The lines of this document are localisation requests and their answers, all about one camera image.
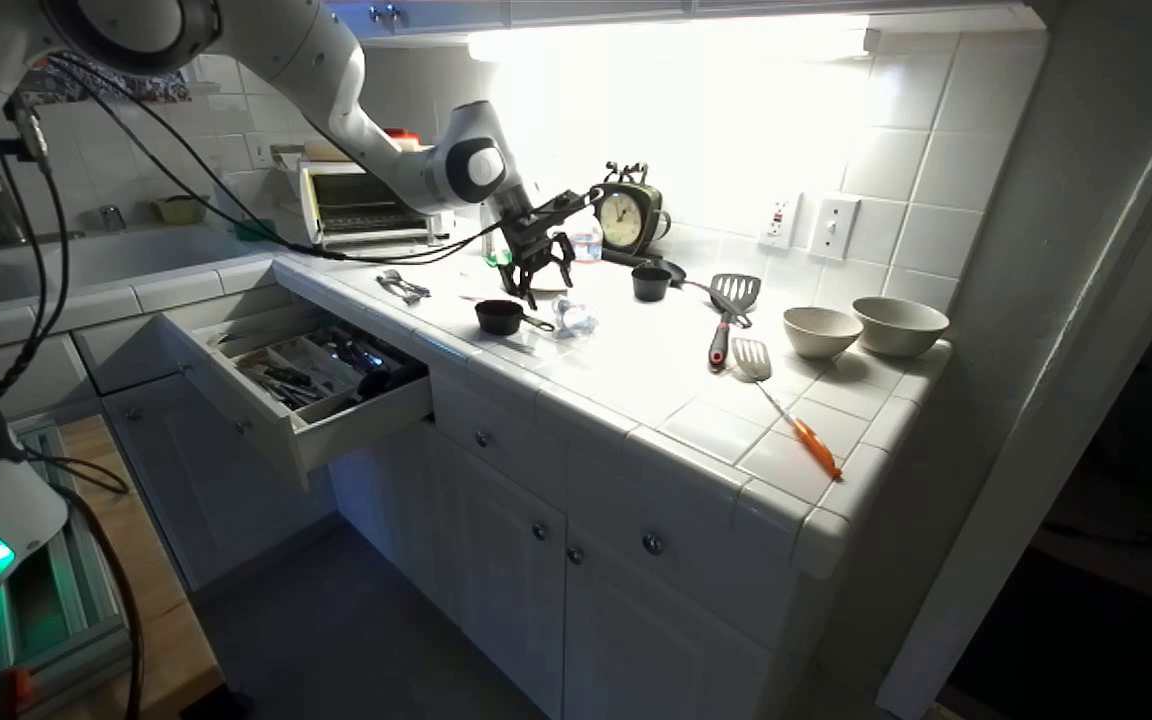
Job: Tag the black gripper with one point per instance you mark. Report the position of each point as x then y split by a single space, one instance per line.
532 236

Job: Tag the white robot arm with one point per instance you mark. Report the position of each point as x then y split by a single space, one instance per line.
317 66

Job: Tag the small black cup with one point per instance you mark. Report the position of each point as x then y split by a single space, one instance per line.
497 317

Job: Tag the black vintage clock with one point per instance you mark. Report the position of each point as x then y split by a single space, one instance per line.
630 215

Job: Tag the black measuring cup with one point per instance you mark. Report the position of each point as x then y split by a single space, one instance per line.
648 283

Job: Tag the white toaster oven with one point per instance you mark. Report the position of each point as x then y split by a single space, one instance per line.
340 205

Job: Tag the white open cutlery drawer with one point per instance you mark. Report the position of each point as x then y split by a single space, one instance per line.
296 380

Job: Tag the white bowl left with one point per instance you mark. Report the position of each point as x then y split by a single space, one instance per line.
823 334

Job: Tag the white bowl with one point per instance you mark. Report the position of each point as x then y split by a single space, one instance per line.
896 331
823 334

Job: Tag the white bowl right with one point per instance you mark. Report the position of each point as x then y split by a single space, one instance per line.
896 331

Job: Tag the black handled cutlery pair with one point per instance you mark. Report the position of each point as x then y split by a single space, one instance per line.
405 289

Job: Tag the black slotted spatula red handle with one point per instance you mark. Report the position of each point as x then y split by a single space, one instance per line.
735 296

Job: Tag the white wall outlet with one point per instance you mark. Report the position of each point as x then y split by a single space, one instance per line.
834 230

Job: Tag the orange handled tool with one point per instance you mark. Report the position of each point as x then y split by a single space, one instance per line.
809 442

